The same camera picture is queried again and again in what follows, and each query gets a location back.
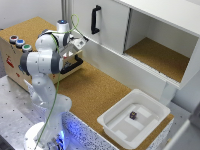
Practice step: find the red button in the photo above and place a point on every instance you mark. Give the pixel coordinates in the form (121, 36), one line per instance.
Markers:
(13, 38)

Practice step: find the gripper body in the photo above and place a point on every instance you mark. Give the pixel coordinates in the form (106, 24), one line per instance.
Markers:
(79, 43)

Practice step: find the white sliding door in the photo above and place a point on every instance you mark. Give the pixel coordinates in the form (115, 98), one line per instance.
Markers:
(108, 23)

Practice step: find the purple block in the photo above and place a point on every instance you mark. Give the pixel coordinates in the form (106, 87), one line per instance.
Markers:
(133, 115)

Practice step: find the wooden drawer box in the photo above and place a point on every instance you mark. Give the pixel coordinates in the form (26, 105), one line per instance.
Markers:
(23, 43)

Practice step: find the green button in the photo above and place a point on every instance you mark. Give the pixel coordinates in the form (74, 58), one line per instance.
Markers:
(26, 47)

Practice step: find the blue button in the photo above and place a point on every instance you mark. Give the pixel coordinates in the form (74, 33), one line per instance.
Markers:
(20, 42)

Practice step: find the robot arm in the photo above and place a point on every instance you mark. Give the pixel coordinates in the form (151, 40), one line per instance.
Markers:
(41, 61)

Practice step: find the white cabinet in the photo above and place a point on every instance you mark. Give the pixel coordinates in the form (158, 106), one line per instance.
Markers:
(156, 60)

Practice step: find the white plastic box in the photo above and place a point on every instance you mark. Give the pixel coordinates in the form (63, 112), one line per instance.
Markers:
(133, 118)

